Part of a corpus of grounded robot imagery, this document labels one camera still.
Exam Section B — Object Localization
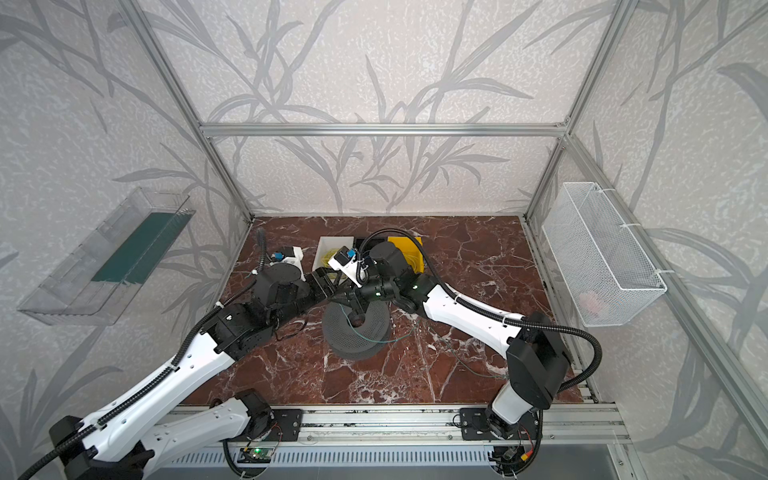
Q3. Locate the left controller board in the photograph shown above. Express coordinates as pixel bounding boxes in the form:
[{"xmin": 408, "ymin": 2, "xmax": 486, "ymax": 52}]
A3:
[{"xmin": 236, "ymin": 446, "xmax": 276, "ymax": 465}]

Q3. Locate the black storage bin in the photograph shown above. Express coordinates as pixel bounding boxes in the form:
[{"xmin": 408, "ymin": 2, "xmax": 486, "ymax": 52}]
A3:
[{"xmin": 353, "ymin": 236, "xmax": 388, "ymax": 254}]

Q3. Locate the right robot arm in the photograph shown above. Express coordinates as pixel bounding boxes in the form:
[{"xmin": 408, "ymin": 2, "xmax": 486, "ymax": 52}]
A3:
[{"xmin": 329, "ymin": 241, "xmax": 570, "ymax": 439}]

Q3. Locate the clear plastic wall tray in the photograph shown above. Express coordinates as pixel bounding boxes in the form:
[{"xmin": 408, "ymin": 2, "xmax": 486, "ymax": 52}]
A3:
[{"xmin": 18, "ymin": 187, "xmax": 196, "ymax": 326}]

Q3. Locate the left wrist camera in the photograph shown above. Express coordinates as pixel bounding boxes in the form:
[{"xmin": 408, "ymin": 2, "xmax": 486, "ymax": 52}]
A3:
[{"xmin": 270, "ymin": 246, "xmax": 303, "ymax": 271}]

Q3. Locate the grey perforated spool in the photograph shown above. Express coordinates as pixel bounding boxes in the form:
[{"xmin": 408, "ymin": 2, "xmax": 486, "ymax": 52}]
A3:
[{"xmin": 322, "ymin": 301, "xmax": 392, "ymax": 361}]

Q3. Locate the white storage bin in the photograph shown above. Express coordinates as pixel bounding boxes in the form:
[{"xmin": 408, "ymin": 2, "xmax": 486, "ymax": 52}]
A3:
[{"xmin": 312, "ymin": 236, "xmax": 355, "ymax": 270}]

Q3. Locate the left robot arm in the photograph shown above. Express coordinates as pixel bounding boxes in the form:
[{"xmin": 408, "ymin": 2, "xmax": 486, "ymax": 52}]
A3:
[{"xmin": 49, "ymin": 263, "xmax": 339, "ymax": 479}]

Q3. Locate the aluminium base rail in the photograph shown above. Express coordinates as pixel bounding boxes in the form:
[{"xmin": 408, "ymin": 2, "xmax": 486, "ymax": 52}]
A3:
[{"xmin": 122, "ymin": 403, "xmax": 631, "ymax": 448}]

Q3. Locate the pink object in basket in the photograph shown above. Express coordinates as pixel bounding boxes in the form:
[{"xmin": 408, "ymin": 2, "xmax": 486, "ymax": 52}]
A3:
[{"xmin": 578, "ymin": 290, "xmax": 607, "ymax": 317}]

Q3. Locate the yellow storage bin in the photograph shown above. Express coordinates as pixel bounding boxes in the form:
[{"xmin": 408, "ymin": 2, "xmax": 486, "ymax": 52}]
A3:
[{"xmin": 387, "ymin": 236, "xmax": 425, "ymax": 273}]

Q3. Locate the white wire basket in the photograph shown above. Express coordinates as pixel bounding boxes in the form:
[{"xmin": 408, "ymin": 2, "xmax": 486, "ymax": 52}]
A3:
[{"xmin": 542, "ymin": 182, "xmax": 667, "ymax": 328}]

